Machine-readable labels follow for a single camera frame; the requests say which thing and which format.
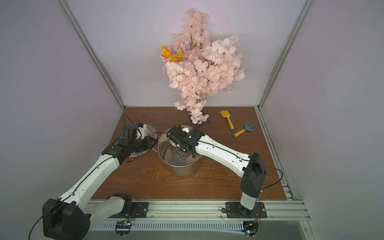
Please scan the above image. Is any stainless steel pot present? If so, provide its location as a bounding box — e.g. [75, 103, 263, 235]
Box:
[158, 125, 205, 177]

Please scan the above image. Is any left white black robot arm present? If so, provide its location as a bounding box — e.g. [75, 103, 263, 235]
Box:
[38, 123, 158, 240]

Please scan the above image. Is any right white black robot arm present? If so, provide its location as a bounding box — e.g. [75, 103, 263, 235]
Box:
[166, 126, 269, 211]

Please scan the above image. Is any dark flower stand base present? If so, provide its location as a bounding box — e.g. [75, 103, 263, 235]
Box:
[188, 113, 211, 129]

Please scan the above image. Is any yellow toy shovel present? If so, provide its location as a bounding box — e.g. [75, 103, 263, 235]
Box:
[221, 110, 235, 131]

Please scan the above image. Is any blue yellow toy rake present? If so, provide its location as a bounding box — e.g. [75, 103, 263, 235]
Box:
[233, 121, 259, 138]

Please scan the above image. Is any pink cherry blossom branch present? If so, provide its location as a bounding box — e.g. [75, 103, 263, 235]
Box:
[161, 9, 245, 117]

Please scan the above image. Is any left small circuit board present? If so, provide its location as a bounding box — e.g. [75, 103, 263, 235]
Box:
[115, 220, 133, 238]

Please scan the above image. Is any small circuit board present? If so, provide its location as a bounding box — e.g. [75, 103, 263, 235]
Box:
[242, 221, 259, 238]
[115, 220, 133, 238]

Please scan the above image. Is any orange artificial flower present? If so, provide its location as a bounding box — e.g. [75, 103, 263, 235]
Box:
[161, 46, 184, 63]

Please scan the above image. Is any right small circuit board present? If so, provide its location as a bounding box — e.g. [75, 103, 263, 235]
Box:
[242, 221, 259, 238]

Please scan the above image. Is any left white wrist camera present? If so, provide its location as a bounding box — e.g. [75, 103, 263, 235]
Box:
[135, 123, 147, 140]

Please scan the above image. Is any aluminium mounting rail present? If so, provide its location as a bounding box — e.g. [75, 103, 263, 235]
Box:
[91, 200, 313, 235]

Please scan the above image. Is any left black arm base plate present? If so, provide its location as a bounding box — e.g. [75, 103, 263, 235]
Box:
[109, 202, 149, 219]

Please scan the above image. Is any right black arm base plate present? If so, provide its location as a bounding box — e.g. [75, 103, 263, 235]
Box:
[221, 202, 267, 219]

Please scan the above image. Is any left corner metal frame strip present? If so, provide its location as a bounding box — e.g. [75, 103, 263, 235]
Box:
[58, 0, 125, 110]

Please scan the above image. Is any corner metal frame strip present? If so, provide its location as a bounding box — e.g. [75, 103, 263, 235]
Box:
[258, 0, 314, 111]
[58, 0, 125, 110]

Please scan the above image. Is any right corner metal frame strip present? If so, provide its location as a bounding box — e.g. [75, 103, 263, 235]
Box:
[258, 0, 314, 111]

